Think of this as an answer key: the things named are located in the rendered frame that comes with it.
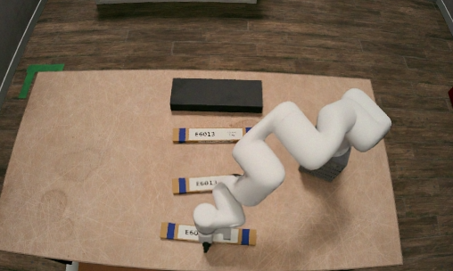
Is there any tan flat pack with white e6013 label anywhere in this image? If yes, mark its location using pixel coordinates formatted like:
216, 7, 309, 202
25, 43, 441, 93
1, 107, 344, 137
160, 222, 257, 246

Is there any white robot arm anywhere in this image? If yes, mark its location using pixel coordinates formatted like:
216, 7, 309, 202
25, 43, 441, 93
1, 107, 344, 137
193, 88, 391, 240

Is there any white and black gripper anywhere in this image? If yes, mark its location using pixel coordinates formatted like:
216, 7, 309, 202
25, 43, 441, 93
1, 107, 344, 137
198, 232, 214, 253

